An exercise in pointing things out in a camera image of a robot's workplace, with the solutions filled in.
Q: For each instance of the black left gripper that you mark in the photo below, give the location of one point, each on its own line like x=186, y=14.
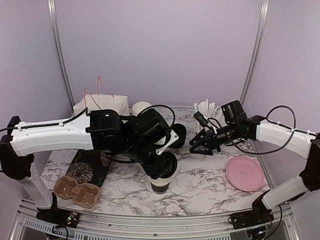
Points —
x=152, y=169

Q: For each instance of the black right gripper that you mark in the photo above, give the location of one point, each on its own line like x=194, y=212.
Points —
x=211, y=144

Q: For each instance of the black takeout coffee cup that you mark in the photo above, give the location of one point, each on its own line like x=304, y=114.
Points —
x=160, y=185

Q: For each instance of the black coffee cup lid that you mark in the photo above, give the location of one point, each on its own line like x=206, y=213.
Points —
x=170, y=166

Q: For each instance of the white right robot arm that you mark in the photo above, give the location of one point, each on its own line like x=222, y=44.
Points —
x=298, y=143

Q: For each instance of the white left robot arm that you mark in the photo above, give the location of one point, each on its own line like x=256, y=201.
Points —
x=143, y=139

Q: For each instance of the white paper takeout bag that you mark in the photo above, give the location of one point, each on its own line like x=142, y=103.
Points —
x=99, y=101

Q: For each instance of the stack of black lids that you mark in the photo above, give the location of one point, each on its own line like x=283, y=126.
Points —
x=181, y=132

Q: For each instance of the pink plastic plate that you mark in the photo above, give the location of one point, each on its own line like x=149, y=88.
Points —
x=244, y=173

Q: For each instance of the stack of paper cups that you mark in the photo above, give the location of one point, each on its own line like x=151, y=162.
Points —
x=139, y=107

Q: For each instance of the black floral tray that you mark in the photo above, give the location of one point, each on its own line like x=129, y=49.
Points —
x=89, y=166

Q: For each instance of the brown cardboard cup carrier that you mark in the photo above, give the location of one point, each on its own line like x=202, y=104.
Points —
x=85, y=194

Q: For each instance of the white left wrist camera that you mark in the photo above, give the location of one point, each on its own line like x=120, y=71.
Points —
x=165, y=142

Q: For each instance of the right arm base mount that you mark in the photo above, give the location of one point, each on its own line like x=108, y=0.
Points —
x=258, y=215

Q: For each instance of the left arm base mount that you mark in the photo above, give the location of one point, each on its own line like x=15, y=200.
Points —
x=56, y=215

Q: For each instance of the aluminium table edge rail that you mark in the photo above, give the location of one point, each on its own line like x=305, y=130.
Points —
x=98, y=226

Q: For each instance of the right aluminium frame post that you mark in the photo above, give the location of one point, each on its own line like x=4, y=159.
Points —
x=257, y=46

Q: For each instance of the aluminium frame post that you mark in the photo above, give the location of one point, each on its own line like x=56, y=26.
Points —
x=257, y=46
x=53, y=18

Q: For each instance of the left aluminium frame post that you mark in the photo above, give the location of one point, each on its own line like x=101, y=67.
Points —
x=53, y=18

